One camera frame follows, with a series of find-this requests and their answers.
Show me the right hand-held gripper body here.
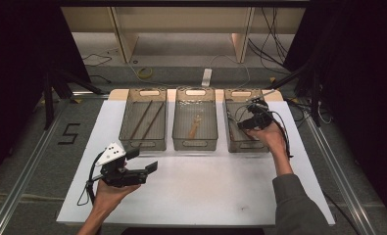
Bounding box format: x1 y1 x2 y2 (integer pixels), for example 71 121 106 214
243 90 276 130

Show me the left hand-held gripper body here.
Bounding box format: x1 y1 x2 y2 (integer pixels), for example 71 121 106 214
95 142 149 188

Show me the clear grey plastic bin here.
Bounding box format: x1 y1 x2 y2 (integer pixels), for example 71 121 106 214
223 87 277 154
171 86 219 152
118 87 169 152

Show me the light wooden spoon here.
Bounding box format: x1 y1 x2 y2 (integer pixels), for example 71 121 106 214
188 114 204 140

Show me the person's left hand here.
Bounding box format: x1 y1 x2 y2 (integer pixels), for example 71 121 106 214
91 179 141 212

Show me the person's right hand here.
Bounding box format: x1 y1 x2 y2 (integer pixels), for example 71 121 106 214
246 120 289 161

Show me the white table sheet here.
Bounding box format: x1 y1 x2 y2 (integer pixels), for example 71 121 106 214
56 99 336 227

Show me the black metal stand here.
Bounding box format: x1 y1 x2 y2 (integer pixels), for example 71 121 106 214
42 63 106 131
266 62 322 127

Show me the white power strip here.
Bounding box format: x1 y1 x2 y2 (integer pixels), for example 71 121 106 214
201 68 213 88

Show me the black curtain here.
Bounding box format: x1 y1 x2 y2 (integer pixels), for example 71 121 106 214
0 0 92 187
283 0 387 226

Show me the light wooden shelf unit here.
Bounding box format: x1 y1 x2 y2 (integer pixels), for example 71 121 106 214
61 6 307 65

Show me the left hand-held gripper black cable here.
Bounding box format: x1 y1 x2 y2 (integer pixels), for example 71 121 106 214
76 151 106 207

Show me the hand-held gripper black cable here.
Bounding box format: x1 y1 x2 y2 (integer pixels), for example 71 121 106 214
234 102 294 159
76 151 106 207

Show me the right hand-held gripper black cable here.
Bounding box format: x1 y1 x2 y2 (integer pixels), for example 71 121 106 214
234 102 294 159

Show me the white floor cable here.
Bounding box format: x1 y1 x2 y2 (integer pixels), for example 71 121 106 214
210 53 252 89

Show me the yellow-green cable coil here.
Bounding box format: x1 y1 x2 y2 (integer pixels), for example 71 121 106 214
136 67 155 80

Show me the black cable bundle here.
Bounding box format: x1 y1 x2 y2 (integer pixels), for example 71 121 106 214
248 7 293 74

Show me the aluminium floor rail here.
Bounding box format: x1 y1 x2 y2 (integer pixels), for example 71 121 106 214
303 114 375 235
0 91 111 235

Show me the thin black floor cable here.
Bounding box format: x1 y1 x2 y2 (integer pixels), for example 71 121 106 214
82 52 114 69

